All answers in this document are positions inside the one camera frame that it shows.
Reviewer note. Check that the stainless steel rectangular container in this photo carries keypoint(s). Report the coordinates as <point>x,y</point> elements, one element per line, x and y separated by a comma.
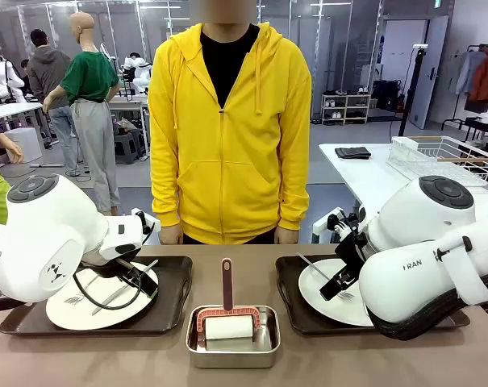
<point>231,359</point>

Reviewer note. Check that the person's right forearm yellow sleeve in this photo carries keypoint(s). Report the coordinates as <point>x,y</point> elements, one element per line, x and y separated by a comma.
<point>165,189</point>

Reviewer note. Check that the black folded cloth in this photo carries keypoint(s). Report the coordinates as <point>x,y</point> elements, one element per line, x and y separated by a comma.
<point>353,153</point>

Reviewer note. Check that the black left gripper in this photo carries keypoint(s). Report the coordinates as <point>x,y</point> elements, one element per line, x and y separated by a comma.
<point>118,267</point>

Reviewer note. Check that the black clothes rack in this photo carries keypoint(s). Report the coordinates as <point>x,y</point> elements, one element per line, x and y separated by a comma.
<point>449,117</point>

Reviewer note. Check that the mannequin in green shirt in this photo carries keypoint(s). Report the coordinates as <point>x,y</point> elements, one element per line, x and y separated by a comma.
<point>88,76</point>

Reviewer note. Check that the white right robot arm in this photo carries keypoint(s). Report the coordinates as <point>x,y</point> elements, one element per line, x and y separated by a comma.
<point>405,282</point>

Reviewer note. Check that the person in yellow hoodie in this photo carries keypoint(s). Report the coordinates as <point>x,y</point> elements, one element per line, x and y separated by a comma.
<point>227,169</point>

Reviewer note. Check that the person's left forearm yellow sleeve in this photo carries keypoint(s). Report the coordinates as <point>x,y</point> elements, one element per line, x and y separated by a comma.
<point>294,189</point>

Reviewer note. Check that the pale grey shirt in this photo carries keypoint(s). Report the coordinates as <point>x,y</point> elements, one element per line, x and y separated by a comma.
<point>467,72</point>

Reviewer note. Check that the person in grey hoodie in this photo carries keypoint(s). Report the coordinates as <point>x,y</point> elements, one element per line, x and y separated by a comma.
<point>46,72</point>

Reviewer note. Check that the black bags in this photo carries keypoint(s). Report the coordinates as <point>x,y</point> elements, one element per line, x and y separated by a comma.
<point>386,94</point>

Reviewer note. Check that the dark brown plastic tray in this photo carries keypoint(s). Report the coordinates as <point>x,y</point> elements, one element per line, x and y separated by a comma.
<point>175,282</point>
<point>288,290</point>

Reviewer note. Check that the white humanoid robot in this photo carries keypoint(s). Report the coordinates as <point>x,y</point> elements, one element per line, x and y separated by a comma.
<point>7,80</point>
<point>140,72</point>

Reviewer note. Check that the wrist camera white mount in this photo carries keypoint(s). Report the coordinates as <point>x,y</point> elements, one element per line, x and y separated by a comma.
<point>147,219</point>
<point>340,223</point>

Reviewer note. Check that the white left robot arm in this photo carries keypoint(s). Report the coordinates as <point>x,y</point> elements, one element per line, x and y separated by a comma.
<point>46,225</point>

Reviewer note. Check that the white door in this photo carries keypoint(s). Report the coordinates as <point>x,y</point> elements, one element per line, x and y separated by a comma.
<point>433,72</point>

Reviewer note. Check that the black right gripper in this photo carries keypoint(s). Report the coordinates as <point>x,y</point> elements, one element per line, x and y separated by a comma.
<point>350,254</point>

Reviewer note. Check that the grey plastic stool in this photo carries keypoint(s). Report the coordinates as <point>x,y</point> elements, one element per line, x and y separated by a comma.
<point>128,147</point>

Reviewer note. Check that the silver fork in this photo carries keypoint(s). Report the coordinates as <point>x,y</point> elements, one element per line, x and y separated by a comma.
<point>72,299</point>
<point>346,296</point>

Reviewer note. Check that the pink lint roller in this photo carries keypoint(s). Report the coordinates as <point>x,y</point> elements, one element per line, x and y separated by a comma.
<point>227,282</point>

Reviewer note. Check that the white shoe rack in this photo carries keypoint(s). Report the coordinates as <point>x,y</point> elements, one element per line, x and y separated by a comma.
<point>344,109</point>

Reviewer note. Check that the orange jacket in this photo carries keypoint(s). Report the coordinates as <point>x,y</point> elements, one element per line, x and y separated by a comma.
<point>487,76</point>

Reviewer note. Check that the black tripod pole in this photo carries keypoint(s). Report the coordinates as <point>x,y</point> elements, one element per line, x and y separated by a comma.
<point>413,88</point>

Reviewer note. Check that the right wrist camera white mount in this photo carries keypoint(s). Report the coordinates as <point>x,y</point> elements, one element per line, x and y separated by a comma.
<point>340,223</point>

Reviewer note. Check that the white box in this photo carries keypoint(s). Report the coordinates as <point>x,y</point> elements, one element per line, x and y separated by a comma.
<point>23,145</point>

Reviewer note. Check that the white round plate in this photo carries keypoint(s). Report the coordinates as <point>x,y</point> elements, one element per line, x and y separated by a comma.
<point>66,318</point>
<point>312,290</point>

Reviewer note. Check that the person's right hand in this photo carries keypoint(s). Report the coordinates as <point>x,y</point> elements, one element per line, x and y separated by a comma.
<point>170,235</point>

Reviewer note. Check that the white work table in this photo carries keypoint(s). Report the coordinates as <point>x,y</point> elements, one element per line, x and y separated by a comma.
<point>9,109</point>
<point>124,102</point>

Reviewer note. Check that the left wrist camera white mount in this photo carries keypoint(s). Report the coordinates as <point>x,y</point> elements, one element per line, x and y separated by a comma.
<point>147,219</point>

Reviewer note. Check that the person's left hand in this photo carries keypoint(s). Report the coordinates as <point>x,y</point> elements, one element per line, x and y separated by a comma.
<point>287,237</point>

